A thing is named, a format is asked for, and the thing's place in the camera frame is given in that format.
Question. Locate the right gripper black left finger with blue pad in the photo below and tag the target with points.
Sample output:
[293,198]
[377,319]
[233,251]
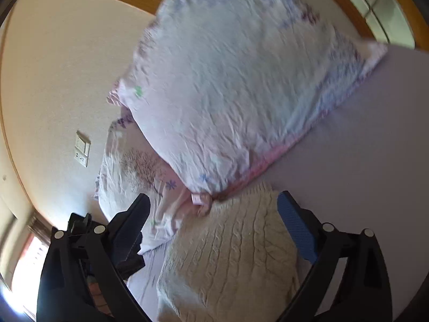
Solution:
[63,291]

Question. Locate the beige cable-knit sweater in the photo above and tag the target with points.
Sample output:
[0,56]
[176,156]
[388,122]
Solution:
[238,263]

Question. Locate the person's left hand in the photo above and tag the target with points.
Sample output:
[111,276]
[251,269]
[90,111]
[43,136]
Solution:
[97,296]

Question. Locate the white wall switch plate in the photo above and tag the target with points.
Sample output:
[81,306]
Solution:
[82,149]

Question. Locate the pink pillow with blue flowers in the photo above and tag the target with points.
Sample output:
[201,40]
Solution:
[221,89]

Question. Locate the window with wooden frame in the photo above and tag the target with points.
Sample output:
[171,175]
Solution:
[21,295]

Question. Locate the lavender bed sheet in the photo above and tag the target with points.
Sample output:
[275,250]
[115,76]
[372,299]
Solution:
[365,165]

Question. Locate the pink pillow with tree print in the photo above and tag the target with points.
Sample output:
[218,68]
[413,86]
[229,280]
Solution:
[130,166]

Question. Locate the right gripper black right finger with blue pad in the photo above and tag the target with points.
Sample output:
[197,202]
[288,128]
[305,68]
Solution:
[364,290]

